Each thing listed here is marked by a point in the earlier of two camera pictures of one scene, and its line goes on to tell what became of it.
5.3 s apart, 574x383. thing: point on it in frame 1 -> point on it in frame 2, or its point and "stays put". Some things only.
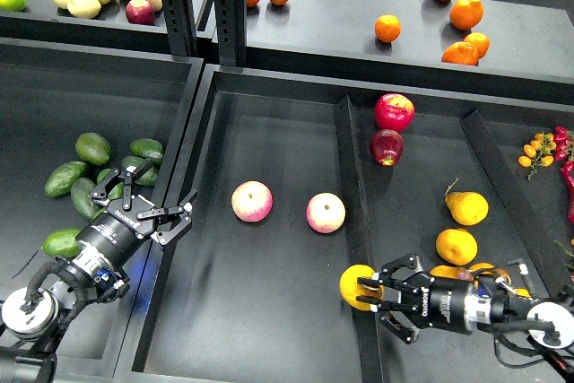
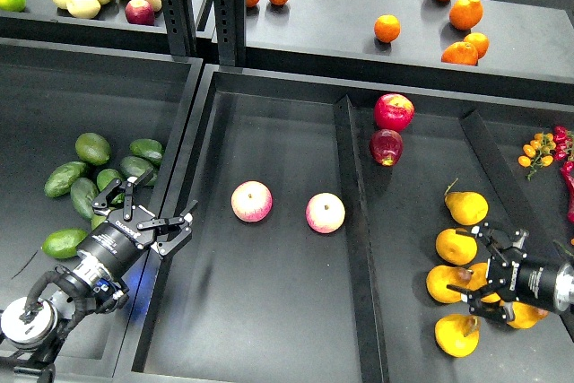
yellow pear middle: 456,247 stays put
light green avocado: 64,243 stays put
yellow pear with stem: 351,289 -> 457,335
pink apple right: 326,213 stays put
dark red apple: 387,147 stays put
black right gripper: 439,303 -> 524,277
